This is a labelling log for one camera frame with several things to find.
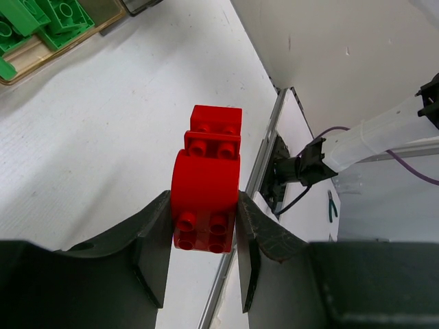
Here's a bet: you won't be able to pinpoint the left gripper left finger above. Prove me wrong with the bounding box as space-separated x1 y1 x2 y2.
1 191 171 328

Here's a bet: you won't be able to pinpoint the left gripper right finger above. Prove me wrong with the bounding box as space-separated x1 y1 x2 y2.
236 191 439 329

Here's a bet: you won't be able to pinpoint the red lego block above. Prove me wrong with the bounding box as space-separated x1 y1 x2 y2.
171 105 243 254

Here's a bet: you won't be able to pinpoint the green square lego block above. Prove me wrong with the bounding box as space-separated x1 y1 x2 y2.
1 0 51 36

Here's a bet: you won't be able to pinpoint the small green lego block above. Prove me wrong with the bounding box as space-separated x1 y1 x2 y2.
0 16 30 80

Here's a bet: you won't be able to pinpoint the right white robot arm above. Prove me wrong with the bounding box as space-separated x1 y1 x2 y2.
285 75 438 186

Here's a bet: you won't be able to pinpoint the pliers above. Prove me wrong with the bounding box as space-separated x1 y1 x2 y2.
327 190 339 223

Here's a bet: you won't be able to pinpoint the orange container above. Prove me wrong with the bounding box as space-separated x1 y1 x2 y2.
1 1 126 86

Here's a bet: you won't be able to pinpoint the grey container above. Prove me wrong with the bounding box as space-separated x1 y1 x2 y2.
121 0 163 16

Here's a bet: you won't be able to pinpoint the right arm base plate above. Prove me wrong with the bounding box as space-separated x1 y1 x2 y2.
259 136 311 221

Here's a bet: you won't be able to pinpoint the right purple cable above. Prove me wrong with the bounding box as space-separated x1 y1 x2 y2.
312 126 439 186

